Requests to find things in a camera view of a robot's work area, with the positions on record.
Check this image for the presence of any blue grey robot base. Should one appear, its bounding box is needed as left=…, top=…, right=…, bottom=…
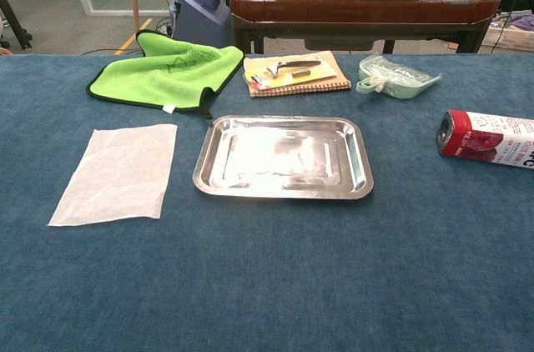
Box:
left=171, top=0, right=232, bottom=48

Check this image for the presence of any white plastic basket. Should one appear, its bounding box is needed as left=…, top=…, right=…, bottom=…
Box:
left=479, top=13, right=534, bottom=53

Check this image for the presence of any stainless steel tray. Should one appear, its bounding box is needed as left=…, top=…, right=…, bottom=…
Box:
left=192, top=114, right=375, bottom=201

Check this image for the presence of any white paper sheet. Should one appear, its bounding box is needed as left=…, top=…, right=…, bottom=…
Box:
left=48, top=123, right=179, bottom=227

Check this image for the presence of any brown spiral notebook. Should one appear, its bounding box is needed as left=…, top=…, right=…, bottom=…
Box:
left=243, top=50, right=352, bottom=98

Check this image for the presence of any green microfiber cloth black trim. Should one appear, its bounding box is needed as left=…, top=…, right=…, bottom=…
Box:
left=86, top=29, right=245, bottom=120

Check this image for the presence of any mint green packaged dustpan set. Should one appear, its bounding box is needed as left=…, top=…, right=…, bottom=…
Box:
left=355, top=53, right=443, bottom=100

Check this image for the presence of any black tripod leg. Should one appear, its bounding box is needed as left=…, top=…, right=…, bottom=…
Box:
left=0, top=0, right=33, bottom=52

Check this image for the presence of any red and white drink can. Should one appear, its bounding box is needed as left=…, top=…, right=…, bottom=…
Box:
left=436, top=108, right=534, bottom=169

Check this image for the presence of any brown mahjong table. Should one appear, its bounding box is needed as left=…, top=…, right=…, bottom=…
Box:
left=229, top=0, right=502, bottom=55

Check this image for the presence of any razor in yellow blister pack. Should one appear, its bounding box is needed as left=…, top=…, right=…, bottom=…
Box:
left=243, top=54, right=338, bottom=92

